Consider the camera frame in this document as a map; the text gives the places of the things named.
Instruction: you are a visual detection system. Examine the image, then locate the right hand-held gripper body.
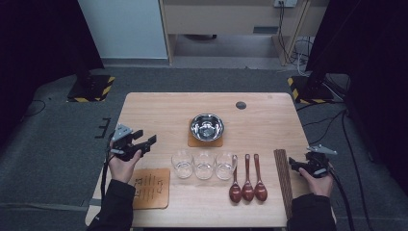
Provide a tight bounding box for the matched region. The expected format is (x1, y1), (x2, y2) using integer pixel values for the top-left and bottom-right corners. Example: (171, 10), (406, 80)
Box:
(306, 144), (339, 178)

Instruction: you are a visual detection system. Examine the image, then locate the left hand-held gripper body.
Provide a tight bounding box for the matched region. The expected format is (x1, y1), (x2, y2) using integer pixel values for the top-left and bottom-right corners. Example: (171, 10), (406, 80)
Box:
(110, 123), (147, 163)

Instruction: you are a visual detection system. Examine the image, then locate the bundle of wooden chopsticks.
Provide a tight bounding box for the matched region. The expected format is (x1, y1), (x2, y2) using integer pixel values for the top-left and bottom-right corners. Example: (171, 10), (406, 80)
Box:
(273, 148), (295, 219)

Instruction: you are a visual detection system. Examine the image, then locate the reddish brown wooden spoon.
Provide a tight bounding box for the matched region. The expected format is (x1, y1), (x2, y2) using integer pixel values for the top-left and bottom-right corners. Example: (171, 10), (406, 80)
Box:
(253, 153), (268, 202)
(228, 155), (243, 204)
(241, 153), (256, 203)

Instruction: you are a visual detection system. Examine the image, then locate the stainless steel bowl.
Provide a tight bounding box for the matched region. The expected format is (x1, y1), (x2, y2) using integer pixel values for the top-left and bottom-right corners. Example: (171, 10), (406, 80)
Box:
(190, 113), (225, 142)

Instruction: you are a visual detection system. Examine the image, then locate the person's left hand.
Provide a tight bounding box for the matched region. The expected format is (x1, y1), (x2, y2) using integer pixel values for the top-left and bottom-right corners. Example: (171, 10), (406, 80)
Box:
(108, 148), (142, 185)

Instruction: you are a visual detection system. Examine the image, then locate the person's right hand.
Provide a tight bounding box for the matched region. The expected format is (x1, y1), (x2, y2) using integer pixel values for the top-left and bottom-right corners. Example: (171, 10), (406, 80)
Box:
(297, 167), (335, 198)

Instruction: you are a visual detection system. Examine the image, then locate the black striped stand base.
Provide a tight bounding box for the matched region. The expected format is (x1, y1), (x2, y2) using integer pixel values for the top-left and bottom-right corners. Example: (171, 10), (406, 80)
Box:
(287, 75), (335, 105)
(66, 74), (115, 104)

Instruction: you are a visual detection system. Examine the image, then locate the white cabinet panel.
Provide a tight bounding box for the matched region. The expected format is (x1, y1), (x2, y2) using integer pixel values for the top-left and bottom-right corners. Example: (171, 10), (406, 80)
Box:
(76, 0), (169, 61)

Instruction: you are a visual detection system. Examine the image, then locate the black curtain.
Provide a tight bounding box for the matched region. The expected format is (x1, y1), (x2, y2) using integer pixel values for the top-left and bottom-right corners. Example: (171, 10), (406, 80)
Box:
(305, 0), (408, 193)
(0, 0), (104, 148)

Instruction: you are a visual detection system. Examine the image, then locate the light wooden desk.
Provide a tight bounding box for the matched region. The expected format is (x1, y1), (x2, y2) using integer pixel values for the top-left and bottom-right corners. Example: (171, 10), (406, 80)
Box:
(159, 0), (330, 66)

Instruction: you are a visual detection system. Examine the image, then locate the white power strip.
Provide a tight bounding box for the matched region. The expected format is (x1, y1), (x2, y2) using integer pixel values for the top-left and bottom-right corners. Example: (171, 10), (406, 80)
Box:
(273, 0), (298, 8)

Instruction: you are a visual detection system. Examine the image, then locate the thin black floor cable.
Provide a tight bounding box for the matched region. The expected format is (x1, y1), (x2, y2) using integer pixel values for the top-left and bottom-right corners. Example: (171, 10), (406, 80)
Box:
(309, 112), (342, 146)
(301, 109), (349, 128)

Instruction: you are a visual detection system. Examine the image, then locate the long black floor cable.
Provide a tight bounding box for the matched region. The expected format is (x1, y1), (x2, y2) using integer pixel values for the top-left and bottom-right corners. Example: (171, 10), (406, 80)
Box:
(341, 110), (374, 231)

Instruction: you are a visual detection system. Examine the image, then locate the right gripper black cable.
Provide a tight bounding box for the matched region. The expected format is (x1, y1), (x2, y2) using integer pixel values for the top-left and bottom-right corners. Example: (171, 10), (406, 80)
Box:
(330, 169), (355, 231)

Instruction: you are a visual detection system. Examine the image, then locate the clear glass cup with handle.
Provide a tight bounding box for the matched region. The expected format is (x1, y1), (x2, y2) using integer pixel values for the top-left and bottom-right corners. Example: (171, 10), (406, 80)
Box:
(215, 151), (239, 181)

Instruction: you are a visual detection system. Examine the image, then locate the looped black floor cable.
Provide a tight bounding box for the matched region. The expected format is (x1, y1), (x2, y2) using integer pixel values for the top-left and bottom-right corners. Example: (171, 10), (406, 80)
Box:
(25, 99), (46, 117)

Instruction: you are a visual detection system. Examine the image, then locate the white cable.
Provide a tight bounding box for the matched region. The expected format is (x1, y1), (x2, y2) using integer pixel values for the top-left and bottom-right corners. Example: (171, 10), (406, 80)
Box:
(293, 38), (315, 77)

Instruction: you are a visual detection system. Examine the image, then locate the black power cable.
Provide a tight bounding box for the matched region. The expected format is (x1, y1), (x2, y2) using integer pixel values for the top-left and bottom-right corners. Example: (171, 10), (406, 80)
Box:
(277, 1), (297, 65)

